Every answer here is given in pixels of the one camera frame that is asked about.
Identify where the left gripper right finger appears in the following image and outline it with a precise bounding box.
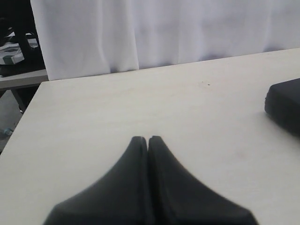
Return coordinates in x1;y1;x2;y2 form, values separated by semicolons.
148;136;258;225

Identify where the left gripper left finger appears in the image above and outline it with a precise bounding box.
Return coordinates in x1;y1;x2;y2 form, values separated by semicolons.
44;136;150;225

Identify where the black plastic carrying case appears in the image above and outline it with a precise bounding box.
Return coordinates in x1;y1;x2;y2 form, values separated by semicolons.
264;78;300;136

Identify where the background side table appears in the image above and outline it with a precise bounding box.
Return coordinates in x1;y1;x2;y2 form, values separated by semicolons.
0;69;48;112

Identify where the white backdrop curtain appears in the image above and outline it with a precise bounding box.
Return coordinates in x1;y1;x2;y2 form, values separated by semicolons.
31;0;300;80

